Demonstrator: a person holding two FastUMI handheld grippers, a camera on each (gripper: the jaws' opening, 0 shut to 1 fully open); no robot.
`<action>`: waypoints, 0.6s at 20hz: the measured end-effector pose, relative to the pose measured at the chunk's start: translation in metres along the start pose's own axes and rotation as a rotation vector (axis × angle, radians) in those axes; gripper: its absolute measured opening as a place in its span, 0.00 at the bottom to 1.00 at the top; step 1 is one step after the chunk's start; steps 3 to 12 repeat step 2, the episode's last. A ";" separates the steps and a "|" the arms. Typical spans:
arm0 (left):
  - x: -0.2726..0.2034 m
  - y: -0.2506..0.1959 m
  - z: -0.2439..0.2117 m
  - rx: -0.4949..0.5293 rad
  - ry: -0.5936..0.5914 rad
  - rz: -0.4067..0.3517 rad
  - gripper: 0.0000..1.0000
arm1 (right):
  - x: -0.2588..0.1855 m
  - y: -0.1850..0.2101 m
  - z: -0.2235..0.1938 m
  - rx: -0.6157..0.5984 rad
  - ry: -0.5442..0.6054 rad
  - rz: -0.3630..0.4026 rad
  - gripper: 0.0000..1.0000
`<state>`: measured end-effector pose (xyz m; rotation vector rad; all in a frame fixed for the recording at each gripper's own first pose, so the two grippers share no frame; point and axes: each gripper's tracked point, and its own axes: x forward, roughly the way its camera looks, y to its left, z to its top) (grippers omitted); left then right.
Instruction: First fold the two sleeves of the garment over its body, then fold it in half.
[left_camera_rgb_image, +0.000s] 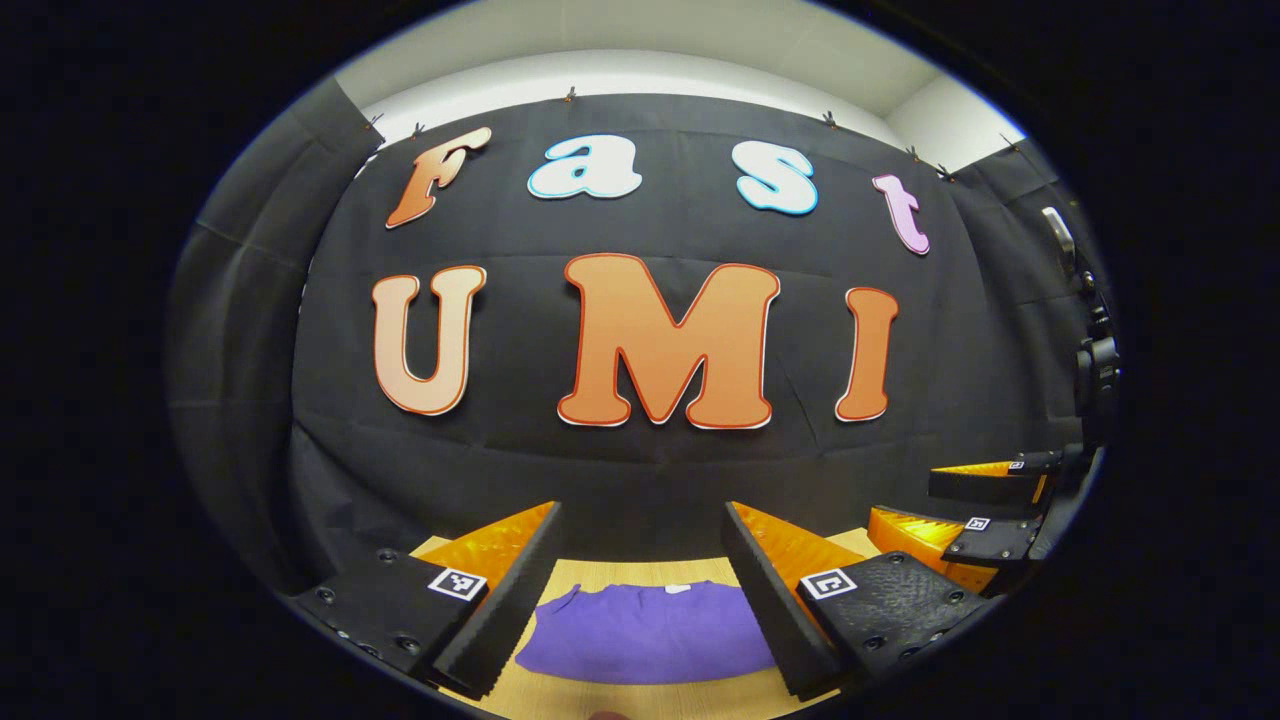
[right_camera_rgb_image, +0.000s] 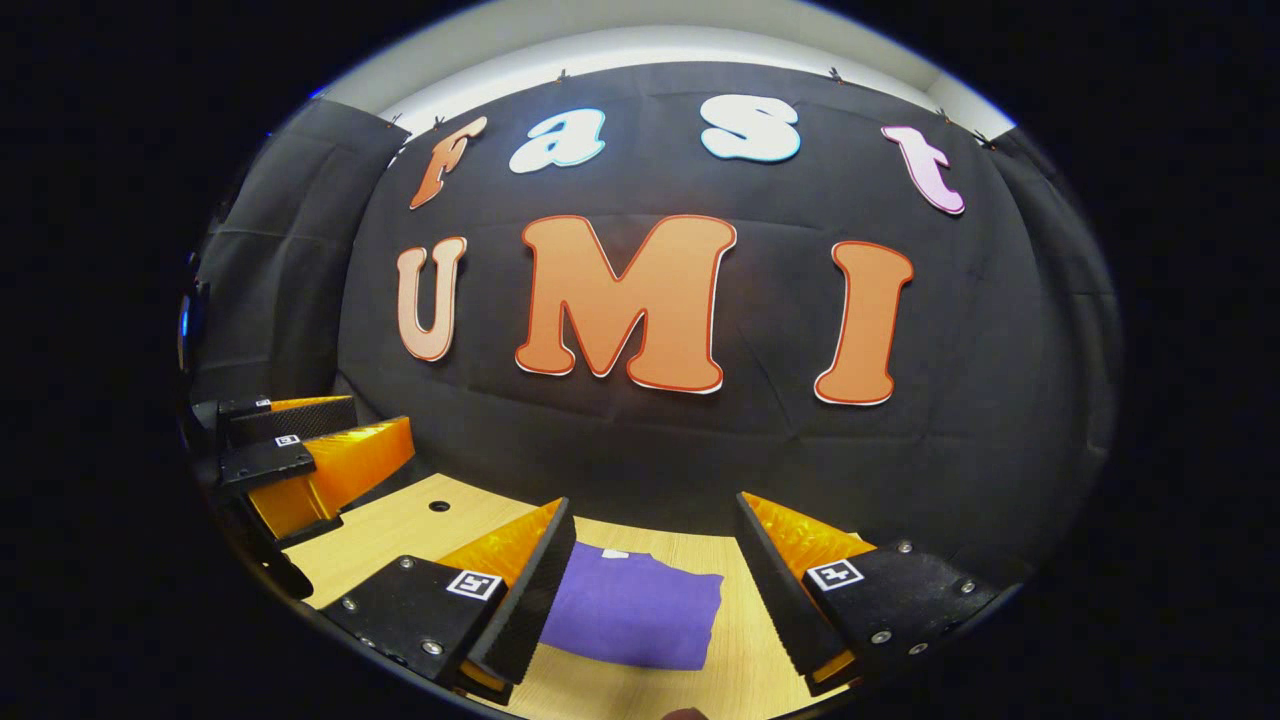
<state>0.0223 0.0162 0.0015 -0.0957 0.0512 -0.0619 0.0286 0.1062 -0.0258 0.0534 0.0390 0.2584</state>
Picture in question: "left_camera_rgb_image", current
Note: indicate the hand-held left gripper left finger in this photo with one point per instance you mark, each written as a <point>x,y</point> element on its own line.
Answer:
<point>510,605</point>

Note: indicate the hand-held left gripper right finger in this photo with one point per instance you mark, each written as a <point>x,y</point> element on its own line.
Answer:
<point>775,610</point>

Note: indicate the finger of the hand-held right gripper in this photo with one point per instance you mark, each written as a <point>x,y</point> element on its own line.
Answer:
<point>985,487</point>
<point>1000,540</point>

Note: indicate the purple shirt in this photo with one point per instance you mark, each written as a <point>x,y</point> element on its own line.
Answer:
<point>640,635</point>

